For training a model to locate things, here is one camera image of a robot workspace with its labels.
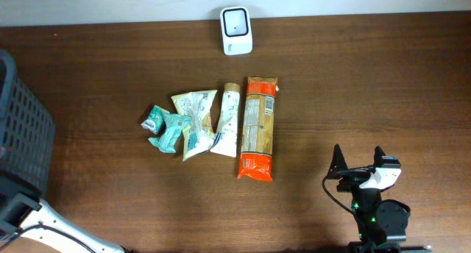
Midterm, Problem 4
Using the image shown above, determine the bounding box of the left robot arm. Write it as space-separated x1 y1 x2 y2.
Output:
1 171 128 253

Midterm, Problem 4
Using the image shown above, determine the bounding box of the grey plastic mesh basket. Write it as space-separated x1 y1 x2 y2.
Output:
1 49 55 196

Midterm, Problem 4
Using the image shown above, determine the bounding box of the white cosmetic tube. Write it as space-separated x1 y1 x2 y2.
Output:
210 82 241 157

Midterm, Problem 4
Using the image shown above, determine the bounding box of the orange spaghetti pasta pack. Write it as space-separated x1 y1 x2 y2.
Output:
238 76 278 182

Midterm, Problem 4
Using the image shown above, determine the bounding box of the cream snack bag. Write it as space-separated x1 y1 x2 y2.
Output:
171 90 217 162

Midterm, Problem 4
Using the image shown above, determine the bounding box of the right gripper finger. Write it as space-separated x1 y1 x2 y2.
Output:
373 146 385 167
327 144 347 178

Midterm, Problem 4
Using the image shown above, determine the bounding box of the white barcode scanner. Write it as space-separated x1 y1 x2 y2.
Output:
219 6 253 56

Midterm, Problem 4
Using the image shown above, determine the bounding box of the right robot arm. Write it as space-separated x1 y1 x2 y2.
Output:
324 144 411 252

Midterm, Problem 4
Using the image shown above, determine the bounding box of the small teal tissue pack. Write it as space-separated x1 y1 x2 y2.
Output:
141 105 169 135

